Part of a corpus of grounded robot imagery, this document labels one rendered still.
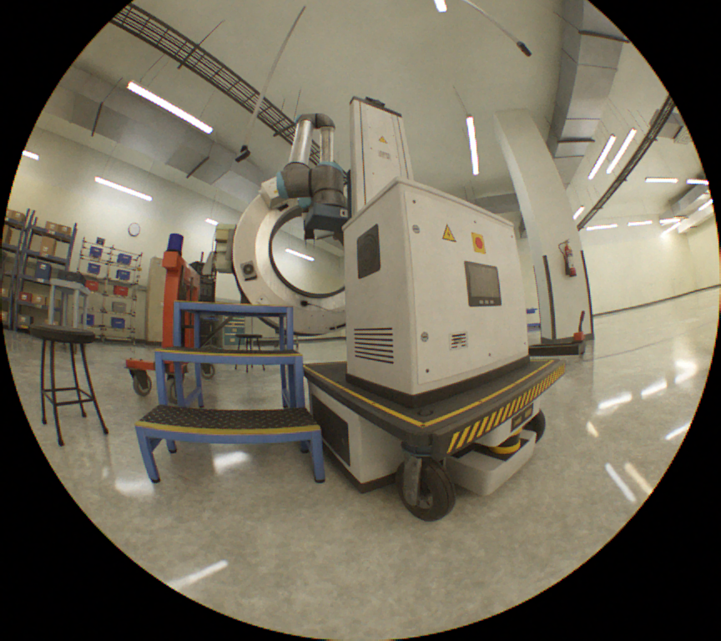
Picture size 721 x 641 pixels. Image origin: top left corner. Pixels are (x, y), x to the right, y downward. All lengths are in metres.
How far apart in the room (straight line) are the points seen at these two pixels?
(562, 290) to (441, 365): 3.38
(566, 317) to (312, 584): 3.76
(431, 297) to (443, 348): 0.12
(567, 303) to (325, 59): 4.94
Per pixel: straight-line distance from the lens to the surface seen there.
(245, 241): 2.01
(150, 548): 0.70
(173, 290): 1.82
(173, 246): 1.81
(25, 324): 5.86
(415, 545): 0.63
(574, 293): 3.92
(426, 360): 0.52
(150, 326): 5.93
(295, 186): 1.22
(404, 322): 0.51
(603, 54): 4.54
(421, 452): 0.53
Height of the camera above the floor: 0.49
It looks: 11 degrees up
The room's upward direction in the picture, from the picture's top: 2 degrees counter-clockwise
